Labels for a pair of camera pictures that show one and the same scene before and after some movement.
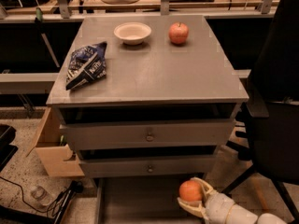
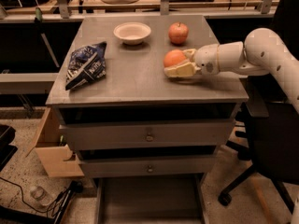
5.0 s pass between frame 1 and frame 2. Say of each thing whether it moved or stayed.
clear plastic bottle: stayed
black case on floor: stayed
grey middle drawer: stayed
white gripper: moved
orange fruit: moved
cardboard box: stayed
